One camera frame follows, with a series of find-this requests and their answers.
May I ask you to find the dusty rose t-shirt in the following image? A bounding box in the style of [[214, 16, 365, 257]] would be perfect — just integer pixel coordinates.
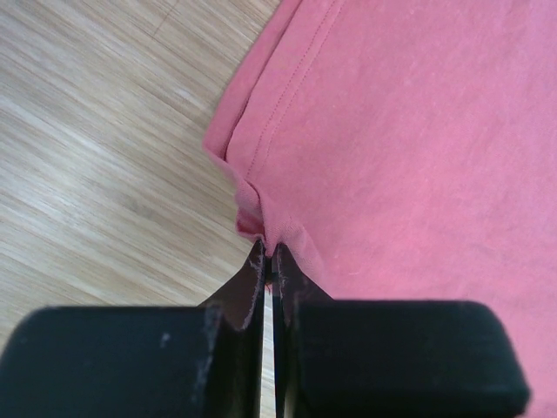
[[203, 1, 556, 417]]

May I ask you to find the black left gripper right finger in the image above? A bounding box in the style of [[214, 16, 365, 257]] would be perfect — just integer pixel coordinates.
[[270, 245, 530, 417]]

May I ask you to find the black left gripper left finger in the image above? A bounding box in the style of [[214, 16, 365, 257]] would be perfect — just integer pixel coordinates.
[[1, 243, 265, 417]]

